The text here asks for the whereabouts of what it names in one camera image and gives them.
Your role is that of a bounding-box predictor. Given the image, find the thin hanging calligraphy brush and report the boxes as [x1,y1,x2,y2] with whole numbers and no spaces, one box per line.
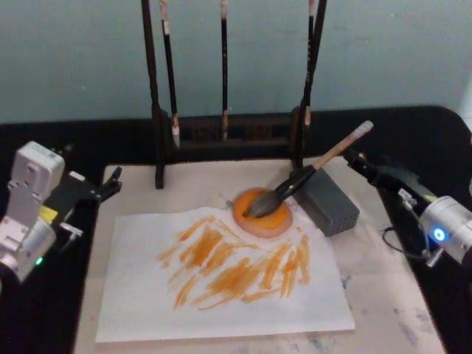
[159,0,182,150]
[299,0,319,127]
[219,0,230,143]

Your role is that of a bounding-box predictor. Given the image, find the grey rectangular block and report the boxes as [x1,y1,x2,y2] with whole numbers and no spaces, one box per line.
[288,167,361,238]

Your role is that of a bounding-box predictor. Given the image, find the dark wooden brush rack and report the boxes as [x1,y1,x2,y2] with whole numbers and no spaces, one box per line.
[140,0,328,190]

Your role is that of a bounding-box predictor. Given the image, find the thin dark right gripper cable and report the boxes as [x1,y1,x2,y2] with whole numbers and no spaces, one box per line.
[381,188,433,262]

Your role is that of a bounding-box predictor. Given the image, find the pale stained felt mat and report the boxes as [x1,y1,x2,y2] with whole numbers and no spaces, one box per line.
[73,156,448,354]

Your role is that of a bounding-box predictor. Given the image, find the large bamboo-handled calligraphy brush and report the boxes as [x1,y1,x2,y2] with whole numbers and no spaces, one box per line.
[241,120,375,220]

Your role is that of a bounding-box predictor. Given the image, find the white paper with orange strokes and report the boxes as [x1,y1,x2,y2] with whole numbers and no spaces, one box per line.
[94,206,356,344]

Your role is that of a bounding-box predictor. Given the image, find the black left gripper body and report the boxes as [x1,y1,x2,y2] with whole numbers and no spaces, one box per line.
[38,170,103,241]

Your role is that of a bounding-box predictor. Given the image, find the black table cloth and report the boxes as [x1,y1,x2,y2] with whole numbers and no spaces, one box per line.
[0,105,472,354]

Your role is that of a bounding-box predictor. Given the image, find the thin dark gripper cable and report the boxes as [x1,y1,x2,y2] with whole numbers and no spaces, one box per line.
[57,220,84,254]
[381,188,433,262]

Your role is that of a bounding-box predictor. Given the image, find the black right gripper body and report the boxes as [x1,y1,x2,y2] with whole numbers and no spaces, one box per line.
[371,165,435,260]

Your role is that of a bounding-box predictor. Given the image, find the thin dark left gripper cable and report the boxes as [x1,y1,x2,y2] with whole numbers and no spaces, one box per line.
[57,220,84,254]

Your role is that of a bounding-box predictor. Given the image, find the round dish of orange paint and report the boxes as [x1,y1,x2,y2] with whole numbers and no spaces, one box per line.
[232,187,294,239]

